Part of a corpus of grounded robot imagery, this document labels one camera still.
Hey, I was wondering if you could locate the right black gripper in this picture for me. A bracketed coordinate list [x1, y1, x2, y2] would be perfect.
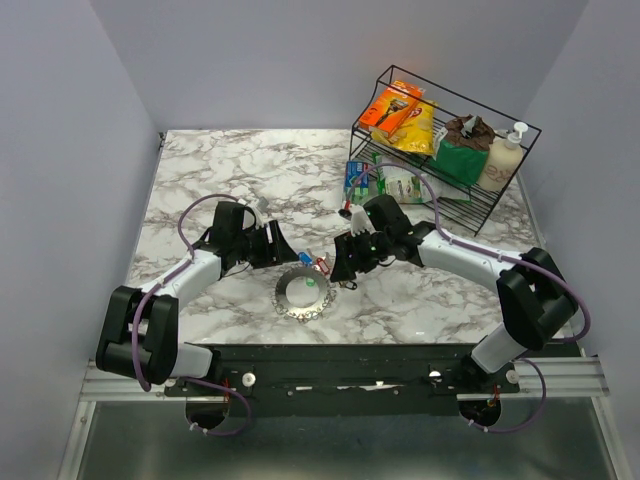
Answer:
[329, 227, 392, 282]

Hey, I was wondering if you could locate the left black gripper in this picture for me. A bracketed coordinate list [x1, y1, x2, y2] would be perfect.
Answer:
[233, 219, 299, 269]

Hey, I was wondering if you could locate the blue key tag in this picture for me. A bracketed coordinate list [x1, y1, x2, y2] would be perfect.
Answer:
[298, 252, 314, 266]

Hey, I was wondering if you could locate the small silver key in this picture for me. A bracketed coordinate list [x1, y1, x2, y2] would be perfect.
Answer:
[338, 281, 358, 291]

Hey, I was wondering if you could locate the red key tag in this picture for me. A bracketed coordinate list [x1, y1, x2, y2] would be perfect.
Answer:
[315, 254, 332, 276]

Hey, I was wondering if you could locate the silver toothed metal ring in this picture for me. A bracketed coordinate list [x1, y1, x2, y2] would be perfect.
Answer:
[273, 267, 331, 318]

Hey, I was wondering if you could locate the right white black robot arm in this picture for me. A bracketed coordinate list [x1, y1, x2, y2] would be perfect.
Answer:
[330, 195, 578, 392]

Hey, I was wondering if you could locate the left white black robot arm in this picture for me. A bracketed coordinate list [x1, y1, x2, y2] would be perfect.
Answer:
[95, 194, 298, 395]

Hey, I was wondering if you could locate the blue green small box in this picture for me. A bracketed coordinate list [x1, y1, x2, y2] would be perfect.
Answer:
[343, 161, 370, 205]

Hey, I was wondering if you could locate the green white snack packet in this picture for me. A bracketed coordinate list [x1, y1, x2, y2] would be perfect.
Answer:
[371, 152, 470, 204]

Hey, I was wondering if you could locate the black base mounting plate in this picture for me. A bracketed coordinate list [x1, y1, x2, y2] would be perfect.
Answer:
[141, 344, 522, 428]

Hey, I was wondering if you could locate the yellow chips bag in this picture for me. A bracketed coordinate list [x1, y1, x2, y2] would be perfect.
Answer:
[371, 101, 438, 155]

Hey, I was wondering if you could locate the green brown paper bag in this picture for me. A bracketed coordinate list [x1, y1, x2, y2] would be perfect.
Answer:
[431, 115, 495, 187]

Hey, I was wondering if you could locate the orange razor box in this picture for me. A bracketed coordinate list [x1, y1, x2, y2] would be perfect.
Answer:
[358, 80, 424, 138]

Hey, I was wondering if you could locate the cream pump lotion bottle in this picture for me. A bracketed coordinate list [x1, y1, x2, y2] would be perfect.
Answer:
[477, 122, 529, 191]

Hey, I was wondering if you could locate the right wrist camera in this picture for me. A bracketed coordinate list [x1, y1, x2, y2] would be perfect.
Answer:
[349, 205, 376, 236]

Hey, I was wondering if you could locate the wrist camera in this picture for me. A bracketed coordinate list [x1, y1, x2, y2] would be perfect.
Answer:
[349, 205, 376, 236]
[239, 197, 268, 229]

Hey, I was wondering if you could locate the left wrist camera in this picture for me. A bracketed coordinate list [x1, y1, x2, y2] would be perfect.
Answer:
[239, 197, 268, 229]

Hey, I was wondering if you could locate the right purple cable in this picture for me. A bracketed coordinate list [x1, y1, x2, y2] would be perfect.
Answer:
[339, 162, 592, 434]

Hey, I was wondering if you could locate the purple cable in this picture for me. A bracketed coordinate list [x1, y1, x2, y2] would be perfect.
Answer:
[339, 162, 592, 434]
[129, 193, 252, 436]

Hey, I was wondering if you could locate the black wire shelf rack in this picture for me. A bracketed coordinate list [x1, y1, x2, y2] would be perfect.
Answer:
[345, 65, 541, 234]

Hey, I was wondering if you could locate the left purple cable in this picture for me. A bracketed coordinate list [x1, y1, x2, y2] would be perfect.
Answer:
[129, 193, 252, 436]

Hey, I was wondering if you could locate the aluminium extrusion rail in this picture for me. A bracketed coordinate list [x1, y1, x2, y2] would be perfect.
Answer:
[80, 357, 610, 402]

